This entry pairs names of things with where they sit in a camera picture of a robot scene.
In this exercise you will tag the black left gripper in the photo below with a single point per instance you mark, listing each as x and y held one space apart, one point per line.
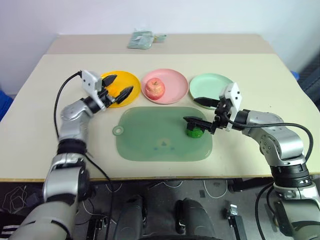
104 93

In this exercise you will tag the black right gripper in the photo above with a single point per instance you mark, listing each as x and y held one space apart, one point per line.
222 113

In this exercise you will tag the orange fruit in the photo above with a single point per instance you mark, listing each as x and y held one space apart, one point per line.
113 90

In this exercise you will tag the green pepper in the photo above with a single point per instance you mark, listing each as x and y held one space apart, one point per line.
195 133

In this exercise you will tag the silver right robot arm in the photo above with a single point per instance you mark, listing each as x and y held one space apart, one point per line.
282 140

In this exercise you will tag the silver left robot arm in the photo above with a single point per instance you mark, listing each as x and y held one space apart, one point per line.
72 117

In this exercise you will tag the yellow plate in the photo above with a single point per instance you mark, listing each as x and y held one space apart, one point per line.
130 81

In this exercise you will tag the light green plate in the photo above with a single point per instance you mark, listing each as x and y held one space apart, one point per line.
207 83

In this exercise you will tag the pink plate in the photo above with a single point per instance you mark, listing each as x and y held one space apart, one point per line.
175 85

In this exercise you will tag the small green and yellow item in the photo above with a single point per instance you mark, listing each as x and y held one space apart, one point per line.
160 37

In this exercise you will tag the red apple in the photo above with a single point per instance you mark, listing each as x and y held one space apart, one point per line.
155 88

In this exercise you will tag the clear bag of green items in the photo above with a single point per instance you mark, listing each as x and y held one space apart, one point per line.
140 40

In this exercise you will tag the green cutting mat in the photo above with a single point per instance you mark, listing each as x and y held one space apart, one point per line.
155 132

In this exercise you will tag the small blue box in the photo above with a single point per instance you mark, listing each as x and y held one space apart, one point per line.
296 75

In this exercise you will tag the dark rounded shape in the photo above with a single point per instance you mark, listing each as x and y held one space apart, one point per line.
131 217
195 220

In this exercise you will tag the dark ribbed object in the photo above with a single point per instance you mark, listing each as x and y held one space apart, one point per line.
311 80

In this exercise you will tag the blue object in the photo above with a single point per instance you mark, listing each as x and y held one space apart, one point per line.
4 103

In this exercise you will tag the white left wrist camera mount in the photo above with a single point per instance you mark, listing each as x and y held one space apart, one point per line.
89 81

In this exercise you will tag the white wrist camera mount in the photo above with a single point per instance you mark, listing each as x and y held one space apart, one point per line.
233 96
89 81

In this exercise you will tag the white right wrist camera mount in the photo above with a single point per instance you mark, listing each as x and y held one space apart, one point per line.
233 96

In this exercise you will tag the black table frame bar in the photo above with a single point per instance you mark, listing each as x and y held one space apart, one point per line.
246 184

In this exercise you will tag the caster wheel with bracket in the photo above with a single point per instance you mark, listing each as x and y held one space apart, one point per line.
233 215

